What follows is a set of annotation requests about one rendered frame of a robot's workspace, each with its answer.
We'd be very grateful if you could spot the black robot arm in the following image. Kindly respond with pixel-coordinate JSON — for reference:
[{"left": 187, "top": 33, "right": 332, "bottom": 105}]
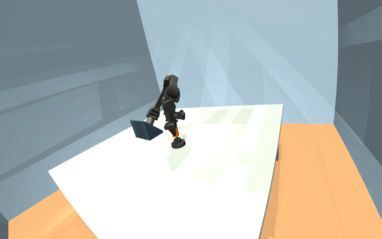
[{"left": 146, "top": 75, "right": 185, "bottom": 125}]

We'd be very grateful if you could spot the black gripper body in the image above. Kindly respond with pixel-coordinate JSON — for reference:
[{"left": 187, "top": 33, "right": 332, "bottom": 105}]
[{"left": 163, "top": 111, "right": 177, "bottom": 130}]

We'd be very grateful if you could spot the grey round pedestal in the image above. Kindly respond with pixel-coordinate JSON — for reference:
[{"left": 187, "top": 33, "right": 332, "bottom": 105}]
[{"left": 171, "top": 137, "right": 186, "bottom": 149}]

